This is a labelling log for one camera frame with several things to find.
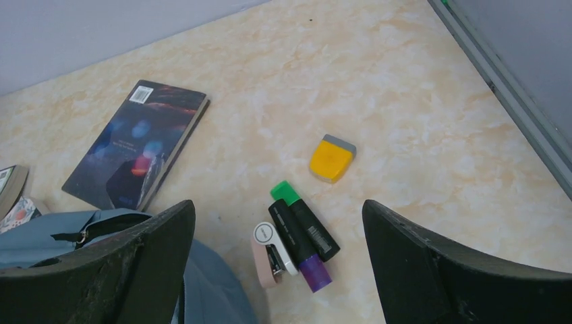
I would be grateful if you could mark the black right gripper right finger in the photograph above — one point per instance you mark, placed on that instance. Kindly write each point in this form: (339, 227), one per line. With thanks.
(424, 277)

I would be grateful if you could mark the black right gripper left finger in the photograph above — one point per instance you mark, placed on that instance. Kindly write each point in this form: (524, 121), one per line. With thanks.
(114, 266)

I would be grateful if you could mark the blue grey backpack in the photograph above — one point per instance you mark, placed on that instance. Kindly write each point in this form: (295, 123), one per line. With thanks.
(211, 292)

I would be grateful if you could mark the green cap black marker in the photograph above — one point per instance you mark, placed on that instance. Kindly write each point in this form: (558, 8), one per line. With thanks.
(321, 239)

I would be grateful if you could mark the dark blue paperback book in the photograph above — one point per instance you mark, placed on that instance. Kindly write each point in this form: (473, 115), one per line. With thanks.
(130, 159)

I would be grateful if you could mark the floral patterned small item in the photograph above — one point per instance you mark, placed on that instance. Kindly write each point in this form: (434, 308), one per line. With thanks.
(22, 212)

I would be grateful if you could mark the pink white stapler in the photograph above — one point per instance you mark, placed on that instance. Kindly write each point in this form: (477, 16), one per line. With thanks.
(272, 260)

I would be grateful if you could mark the yellow grey eraser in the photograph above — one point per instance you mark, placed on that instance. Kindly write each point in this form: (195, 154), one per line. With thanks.
(332, 158)

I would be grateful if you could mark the brown cover book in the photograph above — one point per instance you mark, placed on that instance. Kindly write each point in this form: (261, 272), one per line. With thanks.
(13, 181)

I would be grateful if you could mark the metal frame rail right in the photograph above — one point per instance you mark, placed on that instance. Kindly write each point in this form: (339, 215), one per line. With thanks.
(548, 144)

